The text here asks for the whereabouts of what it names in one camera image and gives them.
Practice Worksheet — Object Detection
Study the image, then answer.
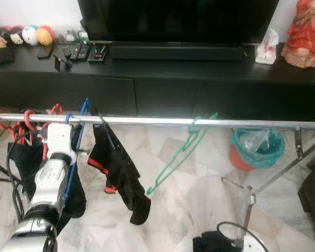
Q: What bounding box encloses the blue plastic hanger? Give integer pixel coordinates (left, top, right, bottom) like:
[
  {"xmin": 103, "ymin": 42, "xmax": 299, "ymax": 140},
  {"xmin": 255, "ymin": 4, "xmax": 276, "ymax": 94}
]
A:
[{"xmin": 63, "ymin": 98, "xmax": 91, "ymax": 205}]

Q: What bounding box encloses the green plastic hanger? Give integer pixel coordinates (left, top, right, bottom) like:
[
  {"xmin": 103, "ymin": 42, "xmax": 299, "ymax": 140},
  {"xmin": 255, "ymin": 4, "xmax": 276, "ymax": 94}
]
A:
[{"xmin": 146, "ymin": 113, "xmax": 218, "ymax": 196}]

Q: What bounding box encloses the black shorts red trim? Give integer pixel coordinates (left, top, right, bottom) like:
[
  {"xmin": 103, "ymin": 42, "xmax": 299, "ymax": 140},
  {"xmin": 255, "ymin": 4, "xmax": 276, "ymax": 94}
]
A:
[{"xmin": 88, "ymin": 108, "xmax": 152, "ymax": 225}]

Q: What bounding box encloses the dark navy printed t-shirt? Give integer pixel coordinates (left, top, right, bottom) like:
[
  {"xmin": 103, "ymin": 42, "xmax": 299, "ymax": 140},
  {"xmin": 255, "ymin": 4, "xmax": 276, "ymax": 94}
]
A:
[{"xmin": 8, "ymin": 123, "xmax": 87, "ymax": 232}]

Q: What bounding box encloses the black folded stand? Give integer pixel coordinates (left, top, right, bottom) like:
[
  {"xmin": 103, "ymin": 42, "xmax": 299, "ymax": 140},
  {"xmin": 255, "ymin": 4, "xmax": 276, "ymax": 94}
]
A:
[{"xmin": 54, "ymin": 54, "xmax": 73, "ymax": 71}]

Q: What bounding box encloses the black TV cabinet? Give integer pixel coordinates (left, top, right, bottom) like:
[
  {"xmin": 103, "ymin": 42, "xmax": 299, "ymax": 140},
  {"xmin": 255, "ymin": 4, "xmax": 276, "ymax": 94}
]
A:
[{"xmin": 0, "ymin": 42, "xmax": 315, "ymax": 122}]

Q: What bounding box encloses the black smartphone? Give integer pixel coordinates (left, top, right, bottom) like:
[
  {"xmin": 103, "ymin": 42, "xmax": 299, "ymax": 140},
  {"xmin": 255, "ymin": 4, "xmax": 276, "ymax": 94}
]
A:
[{"xmin": 38, "ymin": 46, "xmax": 54, "ymax": 59}]

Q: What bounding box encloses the green circuit board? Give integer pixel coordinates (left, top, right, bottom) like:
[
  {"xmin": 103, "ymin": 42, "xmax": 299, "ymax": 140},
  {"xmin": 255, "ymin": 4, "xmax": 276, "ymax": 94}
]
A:
[{"xmin": 76, "ymin": 30, "xmax": 90, "ymax": 45}]

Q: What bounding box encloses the orange round toy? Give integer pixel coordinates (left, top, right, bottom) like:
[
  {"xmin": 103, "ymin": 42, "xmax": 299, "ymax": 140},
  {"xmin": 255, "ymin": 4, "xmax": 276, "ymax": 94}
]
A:
[{"xmin": 36, "ymin": 25, "xmax": 55, "ymax": 47}]

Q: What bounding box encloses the orange bin green bag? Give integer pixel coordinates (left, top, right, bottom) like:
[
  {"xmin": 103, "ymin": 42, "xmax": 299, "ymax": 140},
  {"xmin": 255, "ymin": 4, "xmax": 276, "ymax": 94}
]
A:
[{"xmin": 230, "ymin": 128, "xmax": 286, "ymax": 171}]

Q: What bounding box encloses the black soundbar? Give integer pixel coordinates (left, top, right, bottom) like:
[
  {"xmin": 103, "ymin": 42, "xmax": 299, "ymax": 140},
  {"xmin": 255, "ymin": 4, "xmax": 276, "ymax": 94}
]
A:
[{"xmin": 108, "ymin": 43, "xmax": 246, "ymax": 61}]

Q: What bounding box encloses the black white round toy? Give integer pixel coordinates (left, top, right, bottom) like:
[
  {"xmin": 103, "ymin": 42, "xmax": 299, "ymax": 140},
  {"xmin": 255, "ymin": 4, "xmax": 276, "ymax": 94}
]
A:
[{"xmin": 9, "ymin": 26, "xmax": 25, "ymax": 45}]

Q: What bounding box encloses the black round plush toy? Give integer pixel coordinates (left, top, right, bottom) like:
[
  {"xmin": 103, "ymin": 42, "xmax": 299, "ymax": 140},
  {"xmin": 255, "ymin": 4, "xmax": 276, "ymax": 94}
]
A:
[{"xmin": 0, "ymin": 26, "xmax": 12, "ymax": 44}]

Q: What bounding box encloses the red figurine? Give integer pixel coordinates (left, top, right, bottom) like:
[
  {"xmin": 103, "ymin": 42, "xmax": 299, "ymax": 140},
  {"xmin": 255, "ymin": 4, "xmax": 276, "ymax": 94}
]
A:
[{"xmin": 281, "ymin": 0, "xmax": 315, "ymax": 69}]

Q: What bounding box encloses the silver tripod rack stand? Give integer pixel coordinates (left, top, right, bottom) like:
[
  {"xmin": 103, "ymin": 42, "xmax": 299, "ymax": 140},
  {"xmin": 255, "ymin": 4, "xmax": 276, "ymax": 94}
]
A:
[{"xmin": 220, "ymin": 126, "xmax": 315, "ymax": 234}]

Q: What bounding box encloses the black flat television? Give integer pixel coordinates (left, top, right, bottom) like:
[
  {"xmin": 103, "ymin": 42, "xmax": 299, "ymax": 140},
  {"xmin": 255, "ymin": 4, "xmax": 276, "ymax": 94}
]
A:
[{"xmin": 78, "ymin": 0, "xmax": 280, "ymax": 44}]

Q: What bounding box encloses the white tissue box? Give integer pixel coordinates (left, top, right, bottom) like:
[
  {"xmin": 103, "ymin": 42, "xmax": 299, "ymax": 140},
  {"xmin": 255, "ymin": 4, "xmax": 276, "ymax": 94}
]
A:
[{"xmin": 255, "ymin": 29, "xmax": 279, "ymax": 65}]

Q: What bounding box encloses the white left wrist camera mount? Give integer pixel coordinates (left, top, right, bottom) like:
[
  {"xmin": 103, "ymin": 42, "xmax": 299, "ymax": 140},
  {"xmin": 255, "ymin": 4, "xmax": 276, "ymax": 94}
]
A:
[{"xmin": 45, "ymin": 123, "xmax": 78, "ymax": 163}]

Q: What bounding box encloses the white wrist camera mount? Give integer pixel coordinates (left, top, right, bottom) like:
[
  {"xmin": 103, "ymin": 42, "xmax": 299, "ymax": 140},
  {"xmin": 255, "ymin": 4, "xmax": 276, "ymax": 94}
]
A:
[
  {"xmin": 241, "ymin": 234, "xmax": 268, "ymax": 252},
  {"xmin": 45, "ymin": 123, "xmax": 78, "ymax": 163}
]

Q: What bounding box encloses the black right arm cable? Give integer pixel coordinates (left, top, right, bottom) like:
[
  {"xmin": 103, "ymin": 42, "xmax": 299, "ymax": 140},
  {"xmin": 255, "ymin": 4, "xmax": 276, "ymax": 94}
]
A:
[{"xmin": 216, "ymin": 222, "xmax": 271, "ymax": 252}]

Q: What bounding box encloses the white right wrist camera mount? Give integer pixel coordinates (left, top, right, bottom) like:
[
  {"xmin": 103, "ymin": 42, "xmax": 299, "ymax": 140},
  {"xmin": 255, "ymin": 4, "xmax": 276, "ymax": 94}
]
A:
[{"xmin": 241, "ymin": 234, "xmax": 268, "ymax": 252}]

